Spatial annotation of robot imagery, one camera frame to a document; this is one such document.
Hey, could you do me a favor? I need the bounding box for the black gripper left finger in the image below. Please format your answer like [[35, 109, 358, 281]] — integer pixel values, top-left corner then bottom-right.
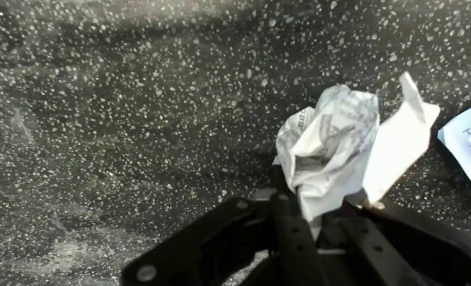
[[119, 189, 328, 286]]

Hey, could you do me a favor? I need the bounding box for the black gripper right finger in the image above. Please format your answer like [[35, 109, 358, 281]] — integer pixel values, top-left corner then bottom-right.
[[320, 203, 471, 286]]

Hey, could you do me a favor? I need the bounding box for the printed white paper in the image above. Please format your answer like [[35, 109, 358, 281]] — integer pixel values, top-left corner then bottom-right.
[[274, 82, 382, 224]]

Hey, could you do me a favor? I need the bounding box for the pale folded white paper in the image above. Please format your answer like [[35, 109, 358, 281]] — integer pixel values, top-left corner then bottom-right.
[[436, 95, 471, 206]]

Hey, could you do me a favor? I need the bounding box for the folded white paper with spike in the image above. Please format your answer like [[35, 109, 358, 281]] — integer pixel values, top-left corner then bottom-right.
[[361, 69, 442, 206]]

